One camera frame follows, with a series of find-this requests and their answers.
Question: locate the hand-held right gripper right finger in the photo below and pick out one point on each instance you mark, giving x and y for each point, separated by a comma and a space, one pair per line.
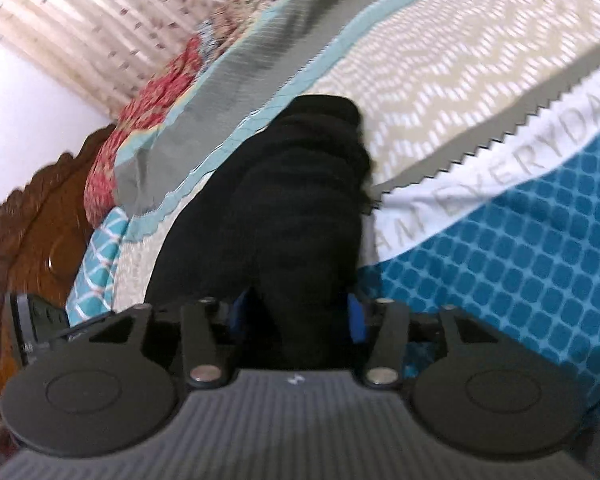
356, 317

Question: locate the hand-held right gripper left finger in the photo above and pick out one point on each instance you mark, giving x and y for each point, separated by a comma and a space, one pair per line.
237, 316

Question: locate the black pants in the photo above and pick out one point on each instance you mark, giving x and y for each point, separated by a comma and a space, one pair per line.
280, 220

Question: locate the teal lattice pillow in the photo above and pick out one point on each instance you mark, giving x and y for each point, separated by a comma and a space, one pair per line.
97, 265

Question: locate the carved wooden headboard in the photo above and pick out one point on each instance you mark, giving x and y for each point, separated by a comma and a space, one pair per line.
35, 230

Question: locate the red patchwork quilt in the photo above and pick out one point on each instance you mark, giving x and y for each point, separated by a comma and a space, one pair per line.
150, 105

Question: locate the patterned bed sheet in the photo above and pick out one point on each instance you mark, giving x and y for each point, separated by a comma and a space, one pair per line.
455, 110

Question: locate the beige leaf print curtain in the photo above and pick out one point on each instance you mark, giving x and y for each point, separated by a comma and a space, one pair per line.
95, 25

